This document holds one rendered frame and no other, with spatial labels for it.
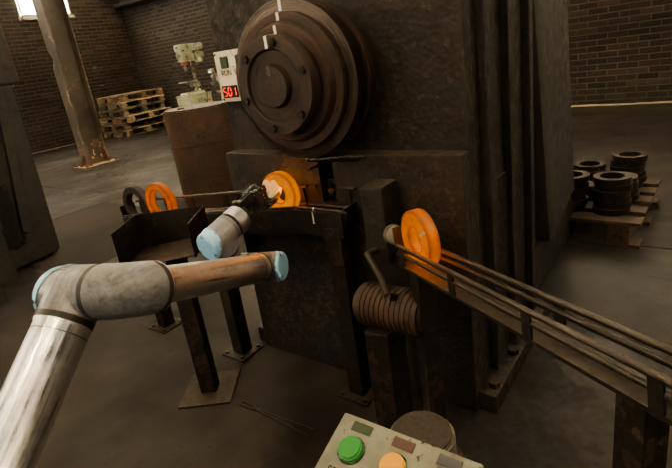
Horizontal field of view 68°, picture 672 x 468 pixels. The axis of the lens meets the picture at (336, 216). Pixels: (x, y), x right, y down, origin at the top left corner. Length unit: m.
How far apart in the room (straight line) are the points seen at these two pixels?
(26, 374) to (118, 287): 0.22
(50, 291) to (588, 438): 1.50
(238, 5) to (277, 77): 0.48
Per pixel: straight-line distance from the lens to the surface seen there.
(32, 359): 1.14
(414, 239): 1.33
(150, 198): 2.37
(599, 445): 1.78
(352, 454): 0.85
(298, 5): 1.51
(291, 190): 1.70
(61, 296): 1.15
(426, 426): 1.01
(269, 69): 1.48
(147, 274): 1.10
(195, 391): 2.14
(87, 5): 12.88
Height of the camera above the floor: 1.20
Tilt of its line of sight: 19 degrees down
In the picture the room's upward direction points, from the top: 8 degrees counter-clockwise
